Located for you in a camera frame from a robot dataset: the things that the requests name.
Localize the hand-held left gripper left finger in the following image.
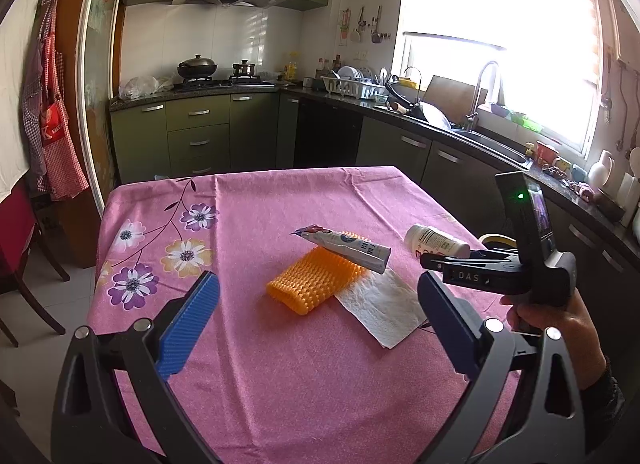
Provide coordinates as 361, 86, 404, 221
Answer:
50, 271, 223, 464

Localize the clear plastic bag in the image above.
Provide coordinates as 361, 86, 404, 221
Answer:
119, 75, 176, 99

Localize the black built-in dishwasher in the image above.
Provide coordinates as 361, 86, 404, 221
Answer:
295, 98, 364, 168

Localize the white ceramic vase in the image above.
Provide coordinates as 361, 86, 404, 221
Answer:
587, 150, 616, 190

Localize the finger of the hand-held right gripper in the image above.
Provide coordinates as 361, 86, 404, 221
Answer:
419, 250, 517, 272

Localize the wooden cutting board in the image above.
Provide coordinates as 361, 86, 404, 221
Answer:
424, 75, 476, 124

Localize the sliding glass door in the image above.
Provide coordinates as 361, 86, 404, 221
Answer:
75, 0, 126, 217

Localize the red ceramic container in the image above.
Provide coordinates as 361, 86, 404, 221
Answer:
525, 140, 561, 165

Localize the black kitchen countertop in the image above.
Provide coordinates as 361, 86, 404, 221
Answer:
109, 82, 640, 245

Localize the steel kitchen sink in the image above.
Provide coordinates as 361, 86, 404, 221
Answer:
450, 127, 533, 167

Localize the steel kitchen faucet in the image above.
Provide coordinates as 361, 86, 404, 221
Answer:
462, 61, 503, 131

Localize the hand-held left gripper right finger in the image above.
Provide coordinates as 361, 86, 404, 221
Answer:
415, 271, 601, 464

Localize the black frying pan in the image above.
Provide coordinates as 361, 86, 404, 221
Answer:
385, 75, 453, 129

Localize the green door cabinet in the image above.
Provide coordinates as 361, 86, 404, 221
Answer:
277, 94, 640, 295

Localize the white toothpaste tube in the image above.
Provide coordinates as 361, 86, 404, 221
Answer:
294, 225, 392, 274

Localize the dark wooden chair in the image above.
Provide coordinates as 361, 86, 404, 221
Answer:
0, 179, 71, 347

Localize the green drawer cabinet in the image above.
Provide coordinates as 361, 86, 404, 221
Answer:
110, 92, 281, 185

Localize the black wok with lid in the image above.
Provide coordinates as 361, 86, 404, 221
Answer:
177, 54, 219, 80

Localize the person's right hand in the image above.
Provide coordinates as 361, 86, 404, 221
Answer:
500, 289, 608, 390

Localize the red checkered apron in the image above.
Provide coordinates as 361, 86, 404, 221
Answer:
40, 0, 90, 201

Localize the pink floral tablecloth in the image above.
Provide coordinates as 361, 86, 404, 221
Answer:
86, 165, 526, 464

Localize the white paper towel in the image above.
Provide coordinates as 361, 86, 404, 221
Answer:
334, 267, 431, 349

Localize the black gas stove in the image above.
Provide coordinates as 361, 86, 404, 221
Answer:
172, 73, 276, 91

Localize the white dish rack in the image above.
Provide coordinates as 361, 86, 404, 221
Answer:
320, 67, 388, 99

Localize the kitchen window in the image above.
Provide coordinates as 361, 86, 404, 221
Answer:
392, 0, 613, 160

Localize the purple checkered apron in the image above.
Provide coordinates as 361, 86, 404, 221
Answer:
20, 34, 48, 192

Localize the white plastic bottle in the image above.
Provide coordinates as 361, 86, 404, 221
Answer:
404, 224, 472, 260

